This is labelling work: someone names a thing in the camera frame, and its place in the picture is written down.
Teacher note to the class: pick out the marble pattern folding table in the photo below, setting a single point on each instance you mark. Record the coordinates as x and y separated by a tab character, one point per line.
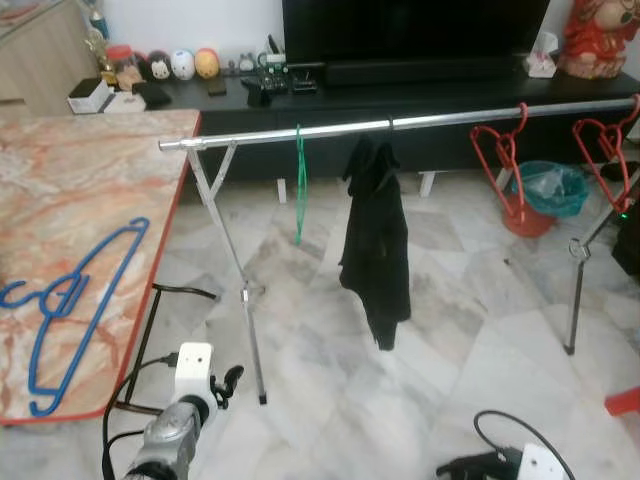
90	180

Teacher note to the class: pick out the yellow round toy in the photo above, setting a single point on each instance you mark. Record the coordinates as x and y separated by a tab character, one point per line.
207	63

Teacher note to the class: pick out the red lid jar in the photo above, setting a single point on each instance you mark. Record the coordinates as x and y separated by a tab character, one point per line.
120	52

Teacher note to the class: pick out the gold trophy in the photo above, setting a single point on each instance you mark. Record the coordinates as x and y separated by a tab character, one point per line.
97	45

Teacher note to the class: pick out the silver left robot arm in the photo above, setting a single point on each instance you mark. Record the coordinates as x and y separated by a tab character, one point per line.
170	440

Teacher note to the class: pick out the red plastic stool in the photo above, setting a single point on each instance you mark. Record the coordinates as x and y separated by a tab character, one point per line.
625	402

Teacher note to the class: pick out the silver metal clothes rack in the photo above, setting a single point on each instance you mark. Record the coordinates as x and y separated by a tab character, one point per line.
440	119

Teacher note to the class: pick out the black TV console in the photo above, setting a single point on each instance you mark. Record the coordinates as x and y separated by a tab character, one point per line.
430	150

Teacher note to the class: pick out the white round toy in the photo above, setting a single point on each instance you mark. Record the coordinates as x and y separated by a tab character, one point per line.
183	64

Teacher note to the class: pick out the black television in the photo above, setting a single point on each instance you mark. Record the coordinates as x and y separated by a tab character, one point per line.
410	30

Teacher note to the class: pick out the green plastic hanger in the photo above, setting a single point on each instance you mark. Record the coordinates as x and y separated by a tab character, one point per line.
301	185

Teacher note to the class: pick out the small green black gadget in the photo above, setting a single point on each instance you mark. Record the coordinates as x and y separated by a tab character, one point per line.
272	75

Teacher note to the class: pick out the red plastic hanger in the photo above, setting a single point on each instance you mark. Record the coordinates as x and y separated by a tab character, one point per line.
507	170
605	140

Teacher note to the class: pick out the black round toy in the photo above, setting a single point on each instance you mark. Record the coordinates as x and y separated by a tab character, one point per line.
159	67

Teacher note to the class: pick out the red doll figurine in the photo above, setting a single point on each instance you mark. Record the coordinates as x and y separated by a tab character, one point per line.
600	40

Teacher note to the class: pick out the light wooden cabinet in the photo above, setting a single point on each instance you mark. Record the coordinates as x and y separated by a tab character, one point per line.
40	60

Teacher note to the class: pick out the teal and orange waste bin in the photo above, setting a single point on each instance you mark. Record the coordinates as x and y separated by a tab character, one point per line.
555	190

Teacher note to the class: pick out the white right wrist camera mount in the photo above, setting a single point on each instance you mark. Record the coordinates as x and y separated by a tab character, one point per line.
545	465

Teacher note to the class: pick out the blue plastic hanger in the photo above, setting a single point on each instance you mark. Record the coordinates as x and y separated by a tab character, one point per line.
104	302

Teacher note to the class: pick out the small white box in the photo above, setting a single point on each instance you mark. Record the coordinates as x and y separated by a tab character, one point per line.
90	95

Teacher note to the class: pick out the black soundbar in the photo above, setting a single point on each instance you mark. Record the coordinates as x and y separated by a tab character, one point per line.
430	72

